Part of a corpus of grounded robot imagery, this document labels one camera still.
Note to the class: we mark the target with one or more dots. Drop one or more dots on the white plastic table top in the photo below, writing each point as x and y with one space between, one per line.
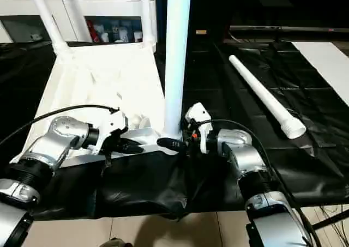
103 75

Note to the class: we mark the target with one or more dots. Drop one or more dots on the white plastic table leg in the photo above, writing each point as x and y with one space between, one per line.
46 15
261 91
175 53
147 15

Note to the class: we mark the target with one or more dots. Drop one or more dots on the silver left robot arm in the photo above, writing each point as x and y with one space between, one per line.
54 140

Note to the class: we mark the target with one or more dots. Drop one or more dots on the black mat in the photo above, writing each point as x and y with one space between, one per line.
150 181

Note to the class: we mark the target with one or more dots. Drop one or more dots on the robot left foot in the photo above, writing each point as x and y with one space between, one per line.
115 243

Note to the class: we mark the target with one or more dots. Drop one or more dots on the red white small bottle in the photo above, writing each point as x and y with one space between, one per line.
91 31

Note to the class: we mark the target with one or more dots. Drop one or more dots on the black case with gold label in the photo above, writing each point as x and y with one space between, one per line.
207 9

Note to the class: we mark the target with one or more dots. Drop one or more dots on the black long bar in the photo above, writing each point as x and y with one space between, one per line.
286 29

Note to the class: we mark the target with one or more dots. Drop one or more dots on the white cabinet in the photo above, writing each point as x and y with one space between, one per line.
68 4

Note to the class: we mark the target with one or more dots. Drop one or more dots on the white flat sheet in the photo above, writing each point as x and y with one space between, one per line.
324 64

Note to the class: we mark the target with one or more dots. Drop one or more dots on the black stand leg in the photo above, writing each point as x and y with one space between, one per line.
331 220

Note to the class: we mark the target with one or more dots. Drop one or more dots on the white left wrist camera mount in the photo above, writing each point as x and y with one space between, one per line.
111 124

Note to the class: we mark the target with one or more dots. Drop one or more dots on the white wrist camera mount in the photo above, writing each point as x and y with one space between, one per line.
200 116
111 124

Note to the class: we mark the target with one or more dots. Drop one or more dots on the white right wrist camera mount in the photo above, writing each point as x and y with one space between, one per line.
200 116

